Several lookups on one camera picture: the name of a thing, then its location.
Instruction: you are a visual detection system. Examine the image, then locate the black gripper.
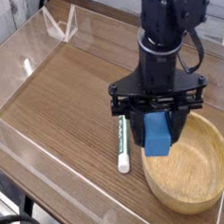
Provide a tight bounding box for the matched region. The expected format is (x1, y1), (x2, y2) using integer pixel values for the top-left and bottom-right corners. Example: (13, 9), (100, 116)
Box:
(108, 69), (208, 148)

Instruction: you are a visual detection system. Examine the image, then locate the blue block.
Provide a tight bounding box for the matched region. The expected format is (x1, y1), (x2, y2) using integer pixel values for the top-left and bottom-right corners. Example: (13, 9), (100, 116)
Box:
(144, 112), (172, 158)

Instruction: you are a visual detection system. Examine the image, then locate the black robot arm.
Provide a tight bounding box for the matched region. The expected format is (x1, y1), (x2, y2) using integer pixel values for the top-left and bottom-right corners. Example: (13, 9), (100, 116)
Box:
(108, 0), (209, 147)

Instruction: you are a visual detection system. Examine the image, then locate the brown wooden bowl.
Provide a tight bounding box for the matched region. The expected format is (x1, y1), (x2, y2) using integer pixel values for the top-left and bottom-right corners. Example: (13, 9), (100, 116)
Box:
(141, 112), (224, 215)

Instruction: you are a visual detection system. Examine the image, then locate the green white marker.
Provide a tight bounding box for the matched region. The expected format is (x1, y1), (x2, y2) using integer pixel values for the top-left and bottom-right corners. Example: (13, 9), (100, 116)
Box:
(118, 115), (131, 174)

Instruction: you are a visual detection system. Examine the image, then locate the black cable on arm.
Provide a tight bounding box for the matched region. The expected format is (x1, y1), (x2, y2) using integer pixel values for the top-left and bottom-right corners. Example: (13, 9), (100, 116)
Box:
(175, 28), (207, 75)

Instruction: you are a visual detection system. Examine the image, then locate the clear acrylic corner bracket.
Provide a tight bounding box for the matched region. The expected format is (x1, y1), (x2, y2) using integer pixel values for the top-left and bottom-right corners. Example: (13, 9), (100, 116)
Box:
(42, 5), (78, 44)

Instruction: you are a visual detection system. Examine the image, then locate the clear acrylic front wall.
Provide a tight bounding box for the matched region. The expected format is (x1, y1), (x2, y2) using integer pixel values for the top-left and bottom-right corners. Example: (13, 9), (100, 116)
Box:
(0, 118), (151, 224)

